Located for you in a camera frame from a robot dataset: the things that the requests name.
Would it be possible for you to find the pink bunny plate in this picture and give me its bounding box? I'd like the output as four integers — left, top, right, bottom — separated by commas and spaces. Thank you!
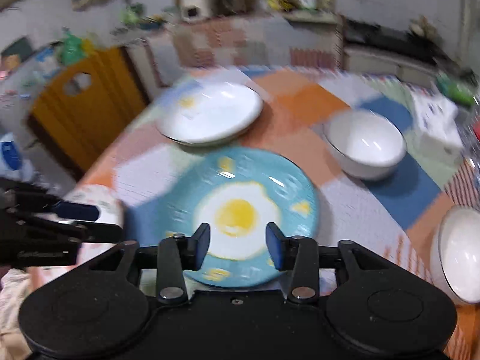
64, 184, 124, 228

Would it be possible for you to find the blue egg plate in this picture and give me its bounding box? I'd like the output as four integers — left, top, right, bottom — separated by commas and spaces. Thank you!
154, 147, 319, 289

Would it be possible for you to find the white bowl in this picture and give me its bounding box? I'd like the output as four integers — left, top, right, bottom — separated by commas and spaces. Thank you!
321, 109, 407, 181
430, 205, 479, 306

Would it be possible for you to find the white sun plate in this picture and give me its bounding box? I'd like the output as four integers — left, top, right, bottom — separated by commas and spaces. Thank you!
157, 81, 264, 146

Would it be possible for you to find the yellow wooden chair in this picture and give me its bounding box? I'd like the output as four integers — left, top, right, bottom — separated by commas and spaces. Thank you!
27, 46, 150, 181

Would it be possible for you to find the checkered tablecloth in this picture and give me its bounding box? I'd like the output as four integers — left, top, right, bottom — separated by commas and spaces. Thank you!
28, 65, 480, 360

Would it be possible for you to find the white fluffy cloth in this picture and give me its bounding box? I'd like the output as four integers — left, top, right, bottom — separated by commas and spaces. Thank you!
1, 269, 31, 359

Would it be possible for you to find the green detergent bottle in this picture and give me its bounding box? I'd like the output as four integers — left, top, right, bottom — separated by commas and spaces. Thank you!
59, 28, 86, 66

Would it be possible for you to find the white tissue box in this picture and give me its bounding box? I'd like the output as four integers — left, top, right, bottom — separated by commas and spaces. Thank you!
410, 93, 463, 162

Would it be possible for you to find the striped counter cloth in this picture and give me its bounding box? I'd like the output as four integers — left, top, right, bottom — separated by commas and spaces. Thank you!
172, 16, 343, 69

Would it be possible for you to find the green dish basket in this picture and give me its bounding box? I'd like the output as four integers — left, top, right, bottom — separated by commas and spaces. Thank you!
435, 69, 479, 108

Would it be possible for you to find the white rice cooker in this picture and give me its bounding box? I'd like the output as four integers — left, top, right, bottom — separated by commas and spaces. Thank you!
181, 0, 212, 23

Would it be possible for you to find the black gas stove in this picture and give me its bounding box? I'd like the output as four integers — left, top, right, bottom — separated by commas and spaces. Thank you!
344, 19, 448, 64

